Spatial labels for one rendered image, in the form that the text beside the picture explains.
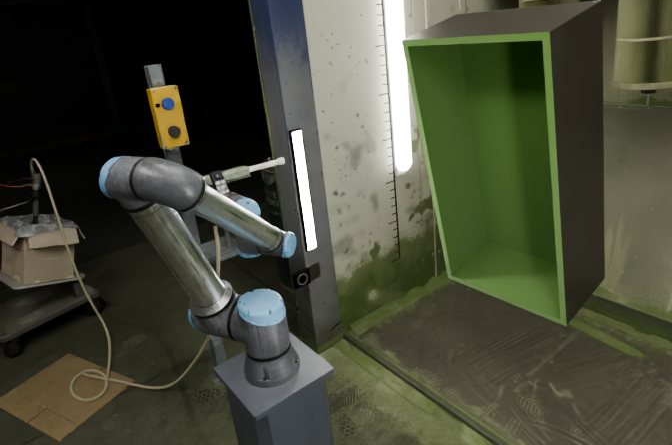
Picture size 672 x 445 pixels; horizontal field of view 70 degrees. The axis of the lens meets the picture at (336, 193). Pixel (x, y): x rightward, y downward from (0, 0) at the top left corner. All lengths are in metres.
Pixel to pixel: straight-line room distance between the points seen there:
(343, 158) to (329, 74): 0.43
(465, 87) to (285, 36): 0.85
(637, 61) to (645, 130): 0.52
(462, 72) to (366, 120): 0.58
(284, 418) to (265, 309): 0.36
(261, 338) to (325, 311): 1.15
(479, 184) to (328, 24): 1.08
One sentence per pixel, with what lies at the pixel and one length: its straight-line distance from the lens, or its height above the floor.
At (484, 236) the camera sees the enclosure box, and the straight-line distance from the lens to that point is 2.67.
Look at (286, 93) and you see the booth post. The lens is 2.25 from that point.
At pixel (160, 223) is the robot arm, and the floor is 1.26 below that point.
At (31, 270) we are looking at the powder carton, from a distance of 3.54.
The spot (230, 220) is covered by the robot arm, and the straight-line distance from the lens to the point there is 1.43.
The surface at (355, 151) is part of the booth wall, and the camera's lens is 2.53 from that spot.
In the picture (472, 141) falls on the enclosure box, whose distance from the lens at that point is 2.41.
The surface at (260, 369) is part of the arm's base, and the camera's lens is 1.66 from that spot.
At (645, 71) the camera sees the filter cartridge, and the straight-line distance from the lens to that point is 2.84.
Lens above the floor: 1.72
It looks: 19 degrees down
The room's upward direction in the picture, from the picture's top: 6 degrees counter-clockwise
